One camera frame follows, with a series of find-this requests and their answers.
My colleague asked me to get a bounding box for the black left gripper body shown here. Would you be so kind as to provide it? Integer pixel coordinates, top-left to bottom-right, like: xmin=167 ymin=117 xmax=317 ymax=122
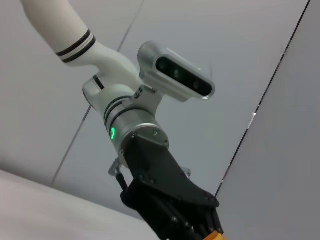
xmin=119 ymin=135 xmax=221 ymax=221

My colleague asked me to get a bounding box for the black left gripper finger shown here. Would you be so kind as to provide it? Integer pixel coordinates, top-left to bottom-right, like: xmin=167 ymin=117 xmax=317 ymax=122
xmin=196 ymin=205 xmax=224 ymax=233
xmin=149 ymin=196 xmax=209 ymax=240

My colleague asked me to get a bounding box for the silver cable connector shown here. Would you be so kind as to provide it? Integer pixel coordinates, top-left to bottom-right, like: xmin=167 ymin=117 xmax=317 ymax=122
xmin=107 ymin=159 xmax=128 ymax=194

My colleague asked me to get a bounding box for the silver camera mount bracket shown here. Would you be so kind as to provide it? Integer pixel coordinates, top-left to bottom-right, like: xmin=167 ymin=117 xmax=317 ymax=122
xmin=121 ymin=84 xmax=164 ymax=119

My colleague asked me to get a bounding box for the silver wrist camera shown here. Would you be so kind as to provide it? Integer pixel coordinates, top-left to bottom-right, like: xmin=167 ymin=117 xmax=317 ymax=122
xmin=137 ymin=40 xmax=216 ymax=103

